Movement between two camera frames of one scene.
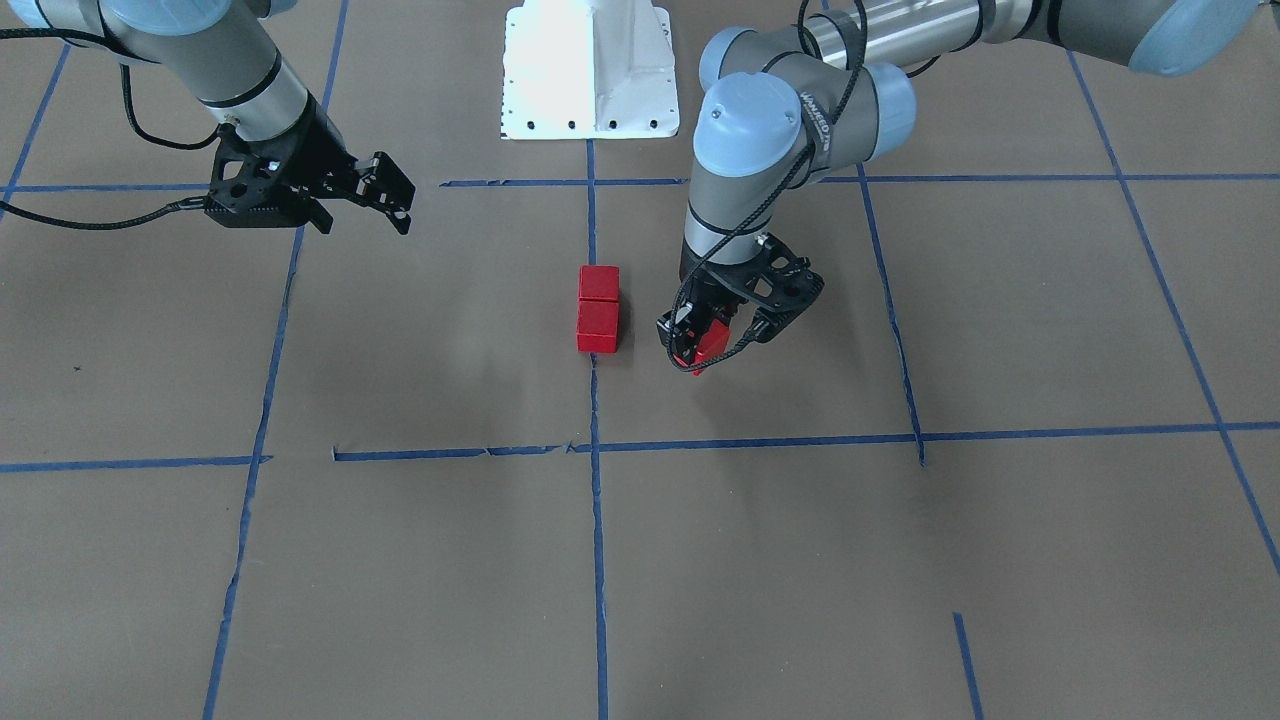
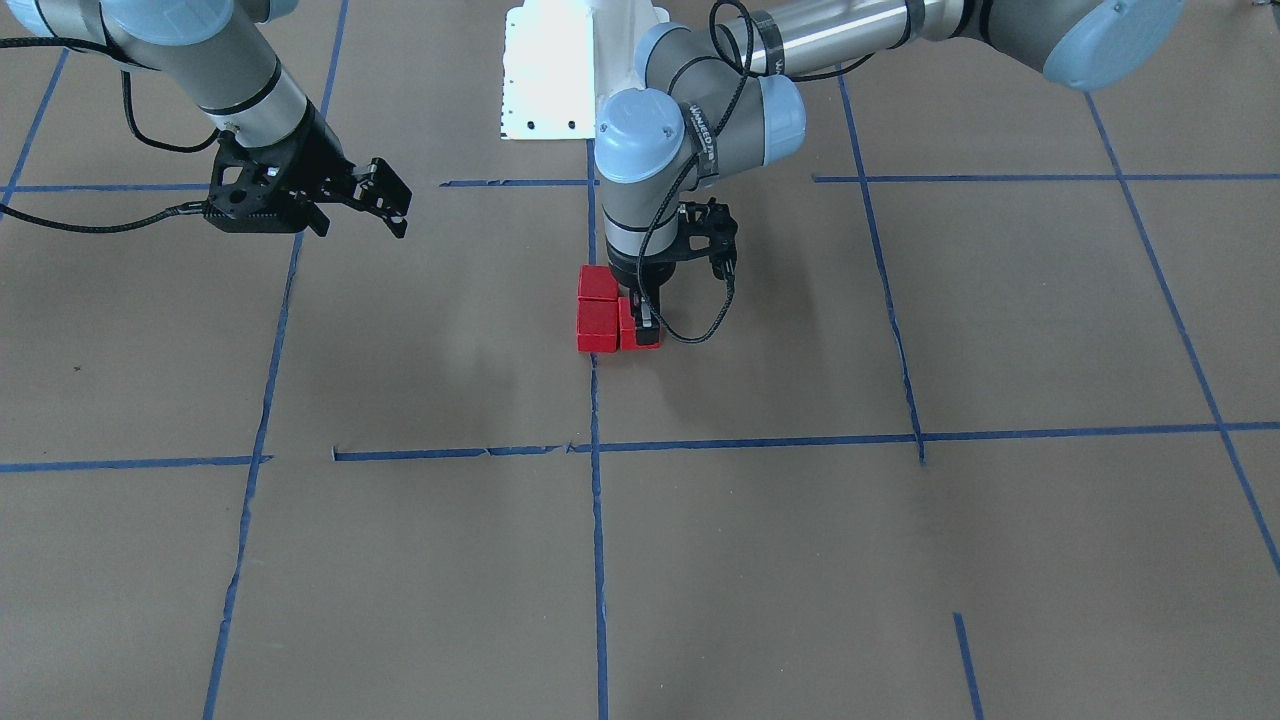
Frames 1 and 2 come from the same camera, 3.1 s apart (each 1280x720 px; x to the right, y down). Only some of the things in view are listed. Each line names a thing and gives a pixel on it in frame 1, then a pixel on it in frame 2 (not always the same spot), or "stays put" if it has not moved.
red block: (597, 282) stays put
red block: (713, 342) → (627, 328)
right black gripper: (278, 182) stays put
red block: (597, 326) stays put
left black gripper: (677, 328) → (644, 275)
